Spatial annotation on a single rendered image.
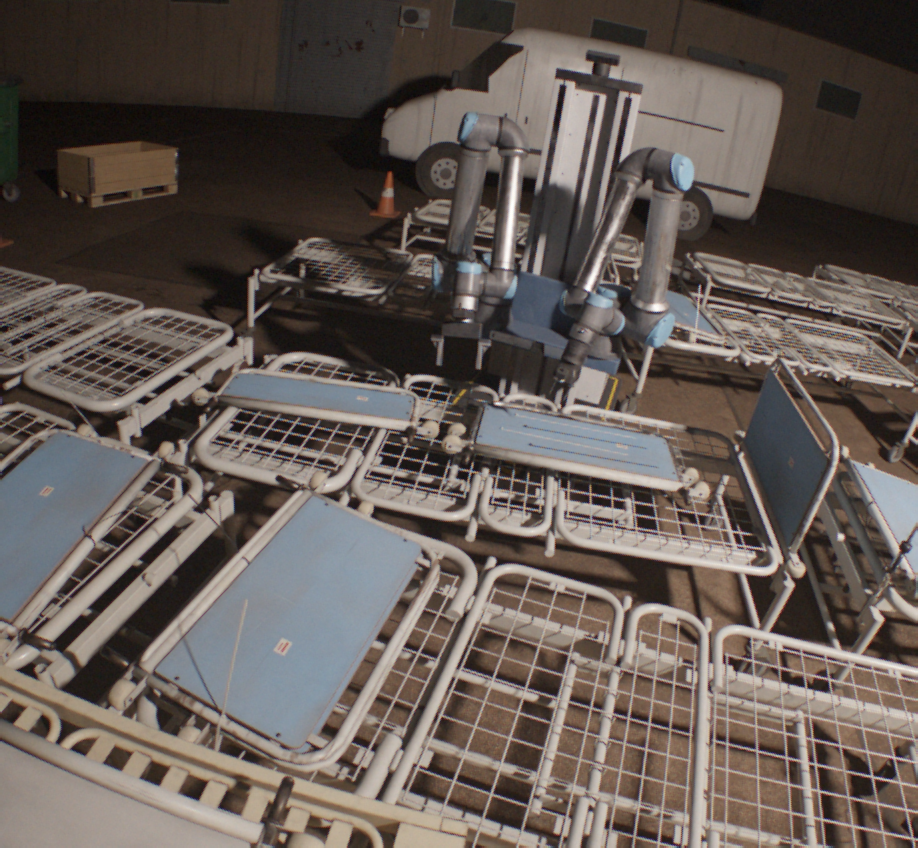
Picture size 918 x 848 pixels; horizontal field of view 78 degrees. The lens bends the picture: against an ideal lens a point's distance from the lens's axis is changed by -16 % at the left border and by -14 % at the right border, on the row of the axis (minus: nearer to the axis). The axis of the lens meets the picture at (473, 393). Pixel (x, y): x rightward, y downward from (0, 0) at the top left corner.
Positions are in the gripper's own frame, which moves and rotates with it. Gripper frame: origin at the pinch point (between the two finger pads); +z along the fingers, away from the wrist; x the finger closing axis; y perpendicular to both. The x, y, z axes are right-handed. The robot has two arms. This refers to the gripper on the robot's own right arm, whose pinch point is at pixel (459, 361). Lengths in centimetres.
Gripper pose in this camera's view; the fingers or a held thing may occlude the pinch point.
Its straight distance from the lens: 225.4
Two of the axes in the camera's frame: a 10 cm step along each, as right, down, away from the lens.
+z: -1.0, 9.9, 0.4
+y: 1.3, -0.3, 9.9
